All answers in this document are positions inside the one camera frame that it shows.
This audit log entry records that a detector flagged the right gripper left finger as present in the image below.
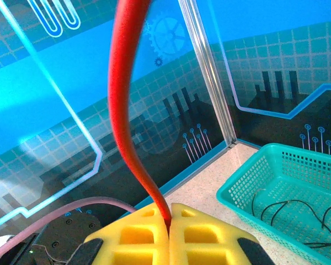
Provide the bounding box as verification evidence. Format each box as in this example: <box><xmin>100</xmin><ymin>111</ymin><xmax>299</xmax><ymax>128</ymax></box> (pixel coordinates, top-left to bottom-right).
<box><xmin>71</xmin><ymin>203</ymin><xmax>170</xmax><ymax>265</ymax></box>

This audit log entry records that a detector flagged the teal plastic basket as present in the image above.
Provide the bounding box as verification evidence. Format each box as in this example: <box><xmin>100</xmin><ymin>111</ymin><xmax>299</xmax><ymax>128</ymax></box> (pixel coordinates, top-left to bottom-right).
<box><xmin>216</xmin><ymin>142</ymin><xmax>331</xmax><ymax>265</ymax></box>

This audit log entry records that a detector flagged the thin red cable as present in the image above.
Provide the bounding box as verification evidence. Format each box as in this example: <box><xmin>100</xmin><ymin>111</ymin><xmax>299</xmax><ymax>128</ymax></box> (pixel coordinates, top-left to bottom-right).
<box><xmin>106</xmin><ymin>0</ymin><xmax>172</xmax><ymax>225</ymax></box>

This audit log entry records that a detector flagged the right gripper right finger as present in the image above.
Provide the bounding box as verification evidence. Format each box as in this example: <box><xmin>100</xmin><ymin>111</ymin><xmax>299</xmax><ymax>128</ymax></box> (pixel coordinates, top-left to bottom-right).
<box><xmin>169</xmin><ymin>202</ymin><xmax>277</xmax><ymax>265</ymax></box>

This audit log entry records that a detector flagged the aluminium frame post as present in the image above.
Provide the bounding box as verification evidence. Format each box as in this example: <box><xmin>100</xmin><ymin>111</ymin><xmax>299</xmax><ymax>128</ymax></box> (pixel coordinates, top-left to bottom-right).
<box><xmin>179</xmin><ymin>0</ymin><xmax>238</xmax><ymax>149</ymax></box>

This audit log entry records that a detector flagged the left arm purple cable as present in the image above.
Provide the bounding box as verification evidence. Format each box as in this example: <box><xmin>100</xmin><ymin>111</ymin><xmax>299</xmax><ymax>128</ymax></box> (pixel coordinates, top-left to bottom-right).
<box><xmin>0</xmin><ymin>197</ymin><xmax>137</xmax><ymax>262</ymax></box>

